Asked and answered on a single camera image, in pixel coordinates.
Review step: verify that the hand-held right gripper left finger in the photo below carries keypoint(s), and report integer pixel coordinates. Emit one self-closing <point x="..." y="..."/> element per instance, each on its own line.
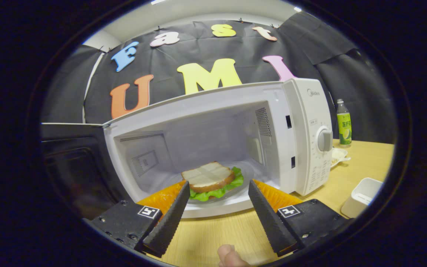
<point x="169" y="228"/>

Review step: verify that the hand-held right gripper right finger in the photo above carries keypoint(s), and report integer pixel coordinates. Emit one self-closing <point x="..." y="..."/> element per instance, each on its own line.
<point x="269" y="222"/>

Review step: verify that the sandwich with lettuce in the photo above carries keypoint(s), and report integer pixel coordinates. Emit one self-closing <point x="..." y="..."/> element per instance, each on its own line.
<point x="208" y="174"/>

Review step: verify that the white microwave oven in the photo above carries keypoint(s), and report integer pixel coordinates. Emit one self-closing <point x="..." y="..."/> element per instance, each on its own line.
<point x="217" y="107"/>

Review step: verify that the small white square tray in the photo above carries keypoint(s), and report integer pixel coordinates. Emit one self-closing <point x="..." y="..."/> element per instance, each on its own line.
<point x="358" y="205"/>

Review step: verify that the white divided plate with grains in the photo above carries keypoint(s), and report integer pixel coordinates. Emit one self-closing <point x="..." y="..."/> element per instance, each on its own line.
<point x="338" y="154"/>

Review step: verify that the green label drink bottle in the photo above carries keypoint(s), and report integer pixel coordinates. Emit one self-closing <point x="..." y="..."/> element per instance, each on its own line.
<point x="344" y="129"/>

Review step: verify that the black backdrop cloth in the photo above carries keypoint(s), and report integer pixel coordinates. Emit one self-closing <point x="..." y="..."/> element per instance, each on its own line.
<point x="365" y="92"/>

